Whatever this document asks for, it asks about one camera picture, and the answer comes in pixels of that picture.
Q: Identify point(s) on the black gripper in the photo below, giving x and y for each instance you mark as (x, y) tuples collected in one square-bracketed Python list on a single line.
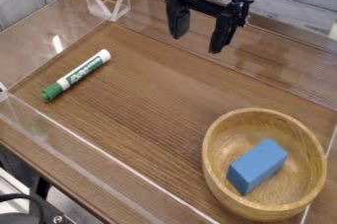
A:
[(231, 13)]

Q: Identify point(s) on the blue foam block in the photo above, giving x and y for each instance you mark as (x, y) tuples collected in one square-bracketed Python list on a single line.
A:
[(256, 166)]

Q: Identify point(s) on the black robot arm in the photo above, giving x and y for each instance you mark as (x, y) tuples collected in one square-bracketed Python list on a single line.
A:
[(229, 12)]

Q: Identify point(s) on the brown wooden bowl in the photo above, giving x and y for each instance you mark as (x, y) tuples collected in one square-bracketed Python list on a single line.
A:
[(288, 191)]

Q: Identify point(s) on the green Expo marker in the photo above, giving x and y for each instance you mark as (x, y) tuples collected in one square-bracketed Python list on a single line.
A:
[(75, 75)]

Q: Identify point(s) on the black table leg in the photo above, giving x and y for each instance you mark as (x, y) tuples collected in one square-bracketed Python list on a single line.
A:
[(43, 188)]

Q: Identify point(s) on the black metal base plate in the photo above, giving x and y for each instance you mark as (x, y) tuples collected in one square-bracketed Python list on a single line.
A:
[(52, 214)]

